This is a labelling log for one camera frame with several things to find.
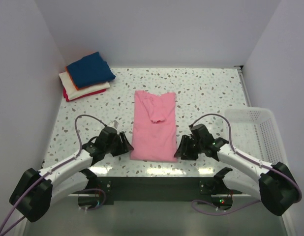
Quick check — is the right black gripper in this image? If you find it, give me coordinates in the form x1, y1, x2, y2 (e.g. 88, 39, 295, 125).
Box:
174, 134, 204, 161

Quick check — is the pink t shirt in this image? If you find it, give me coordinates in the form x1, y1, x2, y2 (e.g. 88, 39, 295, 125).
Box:
130, 90, 177, 163

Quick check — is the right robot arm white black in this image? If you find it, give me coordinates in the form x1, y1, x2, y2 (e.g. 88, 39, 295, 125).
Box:
174, 124, 302, 216

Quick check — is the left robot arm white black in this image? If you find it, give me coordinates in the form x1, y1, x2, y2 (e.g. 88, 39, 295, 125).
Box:
9, 126, 134, 222

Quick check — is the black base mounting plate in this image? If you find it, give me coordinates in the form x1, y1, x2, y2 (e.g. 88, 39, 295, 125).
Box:
68, 176, 243, 206

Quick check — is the white plastic laundry basket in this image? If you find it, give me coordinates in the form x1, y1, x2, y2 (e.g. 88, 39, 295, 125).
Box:
223, 107, 290, 177

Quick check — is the white folded t shirt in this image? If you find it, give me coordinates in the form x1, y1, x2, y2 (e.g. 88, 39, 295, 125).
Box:
59, 71, 111, 101

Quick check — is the orange folded t shirt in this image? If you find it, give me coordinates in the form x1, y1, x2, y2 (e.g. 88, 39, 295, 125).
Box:
65, 66, 80, 90

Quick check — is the red folded t shirt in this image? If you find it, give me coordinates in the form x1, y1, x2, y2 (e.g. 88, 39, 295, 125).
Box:
63, 89, 106, 102

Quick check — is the blue folded t shirt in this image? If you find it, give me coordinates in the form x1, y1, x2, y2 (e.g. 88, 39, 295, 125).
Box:
67, 52, 116, 90

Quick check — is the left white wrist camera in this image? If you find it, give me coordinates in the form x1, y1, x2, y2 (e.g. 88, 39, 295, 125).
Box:
107, 120, 119, 129

